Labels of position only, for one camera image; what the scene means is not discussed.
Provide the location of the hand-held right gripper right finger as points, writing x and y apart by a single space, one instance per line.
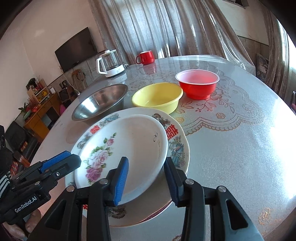
172 183

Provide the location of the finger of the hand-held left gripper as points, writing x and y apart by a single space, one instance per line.
57 160

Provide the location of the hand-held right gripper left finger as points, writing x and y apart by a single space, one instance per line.
121 180

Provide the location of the large purple floral rim plate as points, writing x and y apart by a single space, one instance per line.
159 215

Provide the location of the white plate blue red print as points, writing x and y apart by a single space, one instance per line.
175 148

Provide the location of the white rose print plate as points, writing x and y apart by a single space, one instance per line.
129 139

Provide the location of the stainless steel bowl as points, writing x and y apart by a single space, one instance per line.
97 104

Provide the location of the yellow plastic bowl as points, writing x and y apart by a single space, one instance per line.
157 97

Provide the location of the red plastic bowl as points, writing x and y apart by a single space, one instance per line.
196 89

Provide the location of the person's left hand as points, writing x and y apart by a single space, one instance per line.
4 162

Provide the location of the black sofa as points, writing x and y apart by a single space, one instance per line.
18 139

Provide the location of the yellow wooden cabinet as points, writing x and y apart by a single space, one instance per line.
39 115

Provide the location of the pink bag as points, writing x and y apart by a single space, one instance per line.
62 109

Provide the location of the black speaker box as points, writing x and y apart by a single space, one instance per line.
64 95

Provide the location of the wooden shelf with ornaments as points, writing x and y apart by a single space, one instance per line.
40 92

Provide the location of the brown wooden chair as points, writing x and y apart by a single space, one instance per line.
78 76

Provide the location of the white glass electric kettle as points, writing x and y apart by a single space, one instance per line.
113 69

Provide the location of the black flat television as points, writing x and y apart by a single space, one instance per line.
76 49

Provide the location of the red mug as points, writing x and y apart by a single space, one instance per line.
146 59

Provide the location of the patterned cushion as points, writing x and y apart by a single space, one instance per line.
262 67

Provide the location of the dark round back chair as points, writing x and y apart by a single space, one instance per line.
294 99

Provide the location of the wide grey sheer curtain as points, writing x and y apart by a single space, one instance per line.
161 23

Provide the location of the narrow grey sheer curtain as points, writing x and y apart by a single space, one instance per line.
276 58

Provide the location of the grey wall electrical panel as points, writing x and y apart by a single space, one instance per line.
238 2

